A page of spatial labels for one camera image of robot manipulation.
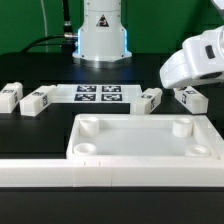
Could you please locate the thin white cable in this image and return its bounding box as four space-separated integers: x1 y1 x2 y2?
40 0 50 54

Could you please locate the white desk top tray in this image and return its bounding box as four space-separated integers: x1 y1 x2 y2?
66 114 224 160

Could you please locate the white base marker plate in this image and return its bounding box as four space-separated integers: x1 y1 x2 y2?
52 84 142 103

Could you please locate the black cable with connector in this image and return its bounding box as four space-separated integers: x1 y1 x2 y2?
20 31 80 54

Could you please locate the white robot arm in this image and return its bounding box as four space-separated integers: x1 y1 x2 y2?
72 0 224 89

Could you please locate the white L-shaped obstacle fence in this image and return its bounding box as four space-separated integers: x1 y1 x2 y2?
0 115 224 188

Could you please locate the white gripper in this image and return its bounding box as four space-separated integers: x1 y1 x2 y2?
160 26 224 89

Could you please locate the black upright cable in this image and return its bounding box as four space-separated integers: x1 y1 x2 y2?
61 0 74 34

